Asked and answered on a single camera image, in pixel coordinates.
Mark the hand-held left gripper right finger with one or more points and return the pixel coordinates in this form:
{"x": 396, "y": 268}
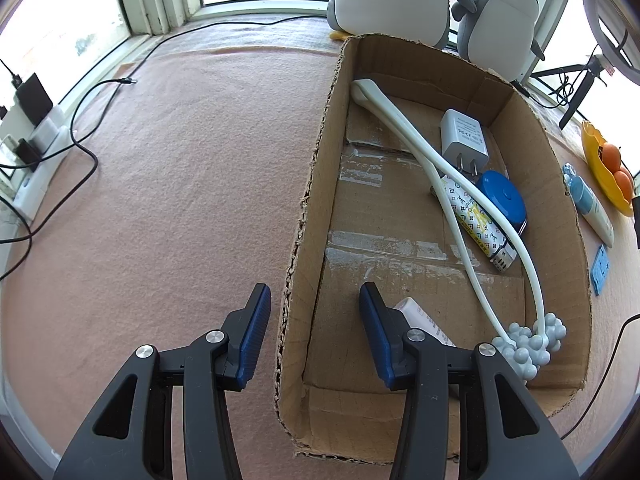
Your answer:
{"x": 374, "y": 330}

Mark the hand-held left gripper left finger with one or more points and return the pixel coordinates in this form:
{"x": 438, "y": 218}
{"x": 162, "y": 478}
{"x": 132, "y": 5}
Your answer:
{"x": 255, "y": 330}

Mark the cardboard box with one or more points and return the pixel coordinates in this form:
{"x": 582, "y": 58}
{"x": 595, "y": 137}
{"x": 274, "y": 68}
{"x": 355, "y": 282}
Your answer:
{"x": 390, "y": 210}

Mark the white patterned lighter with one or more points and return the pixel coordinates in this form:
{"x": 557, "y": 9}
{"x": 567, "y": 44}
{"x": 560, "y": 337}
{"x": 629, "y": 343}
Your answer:
{"x": 480, "y": 225}

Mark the blue round tape measure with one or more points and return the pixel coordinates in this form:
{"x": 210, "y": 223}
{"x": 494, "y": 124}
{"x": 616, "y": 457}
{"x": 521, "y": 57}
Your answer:
{"x": 500, "y": 199}

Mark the white ball-head massage hammer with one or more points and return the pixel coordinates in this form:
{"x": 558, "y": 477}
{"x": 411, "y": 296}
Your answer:
{"x": 395, "y": 120}

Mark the white charger adapter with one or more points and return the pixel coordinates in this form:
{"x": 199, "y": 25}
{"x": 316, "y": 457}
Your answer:
{"x": 462, "y": 137}

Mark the white tube with label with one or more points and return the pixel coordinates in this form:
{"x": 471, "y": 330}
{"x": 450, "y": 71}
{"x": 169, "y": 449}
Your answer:
{"x": 415, "y": 314}

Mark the pink blanket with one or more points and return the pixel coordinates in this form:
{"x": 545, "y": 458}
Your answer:
{"x": 190, "y": 210}

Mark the small blue flat card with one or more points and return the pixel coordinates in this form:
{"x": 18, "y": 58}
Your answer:
{"x": 600, "y": 270}

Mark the blue and white tube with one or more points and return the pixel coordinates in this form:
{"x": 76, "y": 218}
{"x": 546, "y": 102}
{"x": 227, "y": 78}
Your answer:
{"x": 595, "y": 215}

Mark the white power strip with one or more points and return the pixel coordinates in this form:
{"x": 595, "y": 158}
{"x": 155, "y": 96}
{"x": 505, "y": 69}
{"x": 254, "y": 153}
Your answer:
{"x": 45, "y": 160}

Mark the yellow fruit plate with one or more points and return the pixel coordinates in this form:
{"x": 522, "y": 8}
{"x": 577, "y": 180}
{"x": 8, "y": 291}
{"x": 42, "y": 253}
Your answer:
{"x": 600, "y": 175}

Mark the black plug adapter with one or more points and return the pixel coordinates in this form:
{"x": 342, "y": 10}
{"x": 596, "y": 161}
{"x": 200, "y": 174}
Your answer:
{"x": 27, "y": 152}

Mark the orange fruit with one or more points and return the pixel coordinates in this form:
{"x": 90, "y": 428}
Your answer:
{"x": 611, "y": 155}
{"x": 624, "y": 181}

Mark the black tripod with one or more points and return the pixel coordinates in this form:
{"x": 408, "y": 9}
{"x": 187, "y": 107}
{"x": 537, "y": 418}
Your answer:
{"x": 580, "y": 90}

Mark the small grey penguin plush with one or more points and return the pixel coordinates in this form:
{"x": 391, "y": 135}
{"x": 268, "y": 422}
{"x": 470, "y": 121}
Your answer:
{"x": 500, "y": 25}

